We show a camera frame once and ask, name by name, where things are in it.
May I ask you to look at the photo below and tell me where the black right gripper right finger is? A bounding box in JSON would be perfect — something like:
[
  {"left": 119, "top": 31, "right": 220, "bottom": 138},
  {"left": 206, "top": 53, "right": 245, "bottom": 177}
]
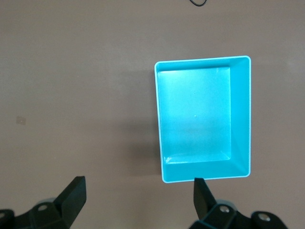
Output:
[{"left": 190, "top": 177, "right": 290, "bottom": 229}]

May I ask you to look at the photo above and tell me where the thin black looped cable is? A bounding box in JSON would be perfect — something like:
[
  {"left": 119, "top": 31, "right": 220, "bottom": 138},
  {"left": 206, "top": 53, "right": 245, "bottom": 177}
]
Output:
[{"left": 189, "top": 0, "right": 210, "bottom": 7}]

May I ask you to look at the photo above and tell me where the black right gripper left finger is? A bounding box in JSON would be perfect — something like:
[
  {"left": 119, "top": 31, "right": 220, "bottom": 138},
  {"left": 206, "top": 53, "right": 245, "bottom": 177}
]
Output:
[{"left": 0, "top": 176, "right": 86, "bottom": 229}]

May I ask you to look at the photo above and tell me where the blue plastic box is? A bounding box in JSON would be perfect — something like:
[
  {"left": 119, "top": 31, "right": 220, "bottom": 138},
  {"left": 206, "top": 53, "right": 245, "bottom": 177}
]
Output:
[{"left": 154, "top": 55, "right": 252, "bottom": 184}]

